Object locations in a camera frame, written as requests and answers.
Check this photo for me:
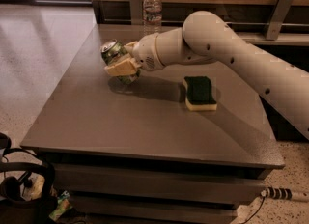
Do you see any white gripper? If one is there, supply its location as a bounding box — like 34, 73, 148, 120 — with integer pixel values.
104, 33, 164, 76

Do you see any green soda can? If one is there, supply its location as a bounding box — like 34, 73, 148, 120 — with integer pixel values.
100, 39, 140, 85

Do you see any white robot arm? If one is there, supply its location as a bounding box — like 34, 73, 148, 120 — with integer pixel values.
101, 11, 309, 138

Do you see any clear plastic water bottle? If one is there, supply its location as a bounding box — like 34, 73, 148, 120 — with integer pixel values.
143, 0, 162, 35

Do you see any green and yellow sponge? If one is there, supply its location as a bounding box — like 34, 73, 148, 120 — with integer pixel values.
183, 76, 217, 111

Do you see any grey drawer cabinet table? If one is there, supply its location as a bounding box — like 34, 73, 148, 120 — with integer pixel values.
22, 25, 284, 224

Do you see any green snack packet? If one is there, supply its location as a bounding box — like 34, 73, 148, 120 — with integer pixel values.
49, 191, 72, 222

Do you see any striped power strip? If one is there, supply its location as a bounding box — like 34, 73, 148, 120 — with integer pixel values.
261, 187, 309, 203

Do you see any left metal wall bracket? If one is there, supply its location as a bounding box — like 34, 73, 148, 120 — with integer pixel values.
129, 0, 143, 25

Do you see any metal wall bracket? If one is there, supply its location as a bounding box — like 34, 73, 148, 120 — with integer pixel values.
129, 0, 143, 25
264, 0, 294, 41

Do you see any right metal wall bracket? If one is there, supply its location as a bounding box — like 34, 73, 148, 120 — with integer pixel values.
264, 0, 294, 41

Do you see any black cable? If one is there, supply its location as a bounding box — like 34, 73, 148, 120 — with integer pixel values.
240, 196, 267, 224

